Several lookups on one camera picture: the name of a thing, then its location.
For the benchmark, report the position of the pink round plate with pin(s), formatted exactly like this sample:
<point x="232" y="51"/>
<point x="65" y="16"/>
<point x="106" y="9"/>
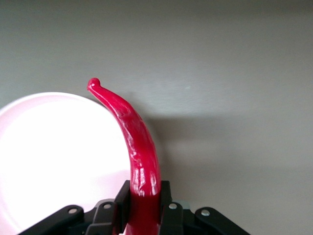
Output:
<point x="56" y="151"/>

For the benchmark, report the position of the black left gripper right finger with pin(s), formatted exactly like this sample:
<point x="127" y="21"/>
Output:
<point x="166" y="195"/>

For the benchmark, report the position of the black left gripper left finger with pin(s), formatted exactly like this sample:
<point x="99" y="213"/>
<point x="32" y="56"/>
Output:
<point x="122" y="195"/>

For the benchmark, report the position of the red chili pepper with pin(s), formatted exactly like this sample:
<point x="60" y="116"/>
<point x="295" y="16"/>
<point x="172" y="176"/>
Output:
<point x="140" y="156"/>

